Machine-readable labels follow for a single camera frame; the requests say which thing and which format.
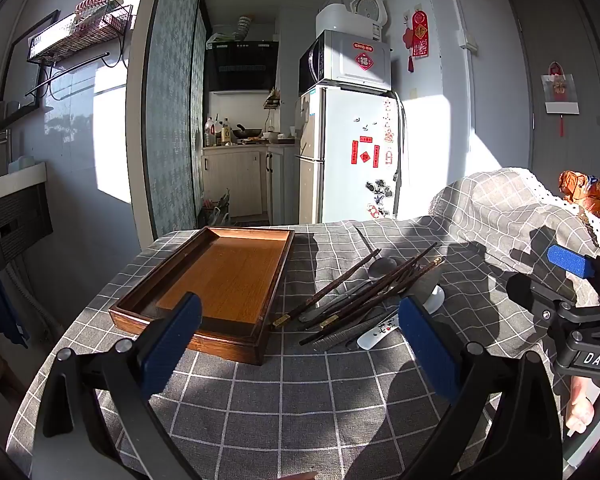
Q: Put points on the person's right hand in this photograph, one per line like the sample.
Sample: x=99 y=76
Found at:
x=582 y=402

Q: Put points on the blue cloth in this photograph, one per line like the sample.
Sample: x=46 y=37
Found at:
x=0 y=305

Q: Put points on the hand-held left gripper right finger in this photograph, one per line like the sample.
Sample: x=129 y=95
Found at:
x=430 y=350

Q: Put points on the silver exhaust duct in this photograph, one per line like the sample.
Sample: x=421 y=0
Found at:
x=244 y=27

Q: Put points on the white refrigerator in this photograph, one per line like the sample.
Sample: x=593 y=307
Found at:
x=350 y=160

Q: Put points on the beige kitchen cabinet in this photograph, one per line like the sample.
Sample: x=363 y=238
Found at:
x=235 y=180

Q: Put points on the red wall ornament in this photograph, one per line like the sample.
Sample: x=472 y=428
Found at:
x=419 y=35

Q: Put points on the white ceramic spoon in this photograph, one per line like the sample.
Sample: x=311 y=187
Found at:
x=377 y=335

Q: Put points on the brown wooden tray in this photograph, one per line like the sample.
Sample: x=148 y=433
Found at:
x=230 y=280

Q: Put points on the black wok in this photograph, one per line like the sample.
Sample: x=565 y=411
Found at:
x=245 y=133

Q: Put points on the small hanging rack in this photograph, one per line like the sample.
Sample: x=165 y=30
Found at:
x=272 y=99

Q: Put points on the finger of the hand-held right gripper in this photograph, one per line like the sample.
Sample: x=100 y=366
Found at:
x=570 y=260
x=540 y=300

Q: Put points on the brass-capped wooden chopstick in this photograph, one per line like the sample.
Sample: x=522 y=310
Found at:
x=330 y=287

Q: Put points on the hanging door ornament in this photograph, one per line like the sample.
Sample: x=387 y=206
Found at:
x=560 y=92

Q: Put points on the patterned sliding door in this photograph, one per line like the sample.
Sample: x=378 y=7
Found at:
x=172 y=110

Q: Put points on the orange figurine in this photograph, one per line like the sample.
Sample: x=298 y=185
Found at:
x=580 y=190

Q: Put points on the metal spoon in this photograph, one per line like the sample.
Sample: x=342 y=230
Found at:
x=382 y=267

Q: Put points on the black framed mirror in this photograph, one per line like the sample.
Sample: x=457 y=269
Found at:
x=22 y=80

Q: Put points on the white rice cooker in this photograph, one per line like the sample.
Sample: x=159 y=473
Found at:
x=340 y=17

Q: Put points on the grey checked tablecloth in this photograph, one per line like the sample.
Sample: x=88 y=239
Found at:
x=305 y=410

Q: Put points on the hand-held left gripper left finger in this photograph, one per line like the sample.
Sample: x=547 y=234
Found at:
x=172 y=345

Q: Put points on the clear oil bottle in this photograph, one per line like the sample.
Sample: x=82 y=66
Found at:
x=209 y=135

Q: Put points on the white wash basin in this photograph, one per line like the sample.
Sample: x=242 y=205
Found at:
x=12 y=180

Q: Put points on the black range hood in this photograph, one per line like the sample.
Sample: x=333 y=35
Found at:
x=240 y=65

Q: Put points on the yellow-label sauce bottle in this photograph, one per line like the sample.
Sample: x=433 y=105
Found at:
x=226 y=134

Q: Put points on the bundle of dark chopsticks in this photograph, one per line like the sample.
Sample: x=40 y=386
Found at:
x=380 y=287

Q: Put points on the silver microwave oven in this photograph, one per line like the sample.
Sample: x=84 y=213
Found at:
x=352 y=60

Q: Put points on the grey door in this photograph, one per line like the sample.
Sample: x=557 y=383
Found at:
x=560 y=60

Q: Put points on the plastic bags bundle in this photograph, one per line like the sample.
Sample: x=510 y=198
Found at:
x=219 y=210

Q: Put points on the white wall switch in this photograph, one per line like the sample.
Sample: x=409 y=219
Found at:
x=466 y=41

